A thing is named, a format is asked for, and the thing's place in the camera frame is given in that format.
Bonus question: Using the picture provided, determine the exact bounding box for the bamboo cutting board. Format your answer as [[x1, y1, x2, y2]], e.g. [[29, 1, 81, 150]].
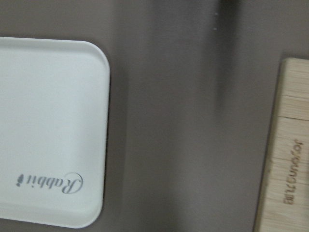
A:
[[254, 58, 309, 232]]

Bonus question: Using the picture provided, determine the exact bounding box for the white rabbit serving tray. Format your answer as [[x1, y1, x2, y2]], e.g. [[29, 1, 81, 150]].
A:
[[0, 37, 110, 228]]

